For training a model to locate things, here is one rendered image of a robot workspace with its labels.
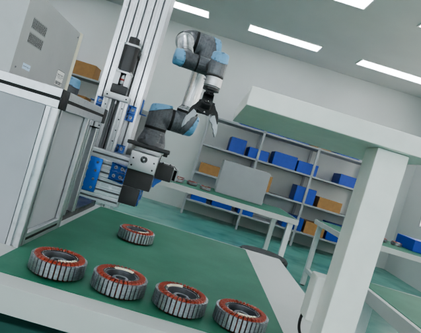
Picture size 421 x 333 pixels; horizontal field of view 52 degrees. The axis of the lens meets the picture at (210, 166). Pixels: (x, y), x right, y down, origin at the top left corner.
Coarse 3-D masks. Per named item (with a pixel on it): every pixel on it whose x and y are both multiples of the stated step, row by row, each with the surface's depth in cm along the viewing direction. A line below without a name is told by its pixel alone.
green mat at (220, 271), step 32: (96, 224) 141; (160, 224) 174; (0, 256) 87; (96, 256) 106; (128, 256) 115; (160, 256) 124; (192, 256) 136; (224, 256) 150; (64, 288) 81; (224, 288) 112; (256, 288) 122; (192, 320) 84
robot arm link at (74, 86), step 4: (72, 80) 220; (76, 80) 222; (72, 84) 220; (76, 84) 222; (80, 84) 226; (68, 88) 220; (72, 88) 221; (76, 88) 222; (72, 92) 221; (76, 92) 224
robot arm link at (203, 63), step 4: (200, 56) 190; (200, 60) 189; (204, 60) 189; (208, 60) 190; (200, 64) 189; (204, 64) 189; (200, 68) 189; (204, 68) 190; (196, 72) 192; (200, 72) 191; (204, 72) 191
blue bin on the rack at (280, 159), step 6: (270, 156) 793; (276, 156) 757; (282, 156) 757; (288, 156) 758; (270, 162) 773; (276, 162) 758; (282, 162) 758; (288, 162) 758; (294, 162) 758; (288, 168) 758; (294, 168) 758
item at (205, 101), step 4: (204, 92) 181; (208, 92) 182; (204, 96) 178; (208, 96) 179; (212, 96) 180; (204, 100) 174; (208, 100) 175; (212, 100) 177; (200, 104) 174; (204, 104) 173; (208, 104) 173; (204, 108) 175; (208, 108) 174
